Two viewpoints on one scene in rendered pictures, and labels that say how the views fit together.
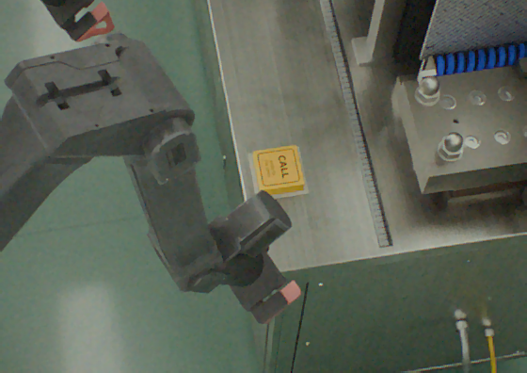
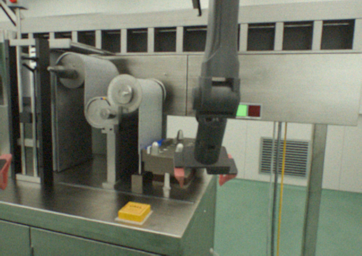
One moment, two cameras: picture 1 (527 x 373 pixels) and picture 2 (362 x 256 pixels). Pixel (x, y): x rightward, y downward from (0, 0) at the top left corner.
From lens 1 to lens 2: 1.24 m
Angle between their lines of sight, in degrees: 72
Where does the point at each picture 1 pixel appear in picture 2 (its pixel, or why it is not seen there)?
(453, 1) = (142, 115)
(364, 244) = (189, 207)
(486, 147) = not seen: hidden behind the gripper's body
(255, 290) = (223, 157)
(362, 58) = (113, 183)
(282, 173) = (139, 207)
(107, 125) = not seen: outside the picture
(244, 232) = not seen: hidden behind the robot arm
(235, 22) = (49, 203)
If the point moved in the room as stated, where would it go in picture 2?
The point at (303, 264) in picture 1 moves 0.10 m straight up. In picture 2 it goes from (186, 222) to (186, 188)
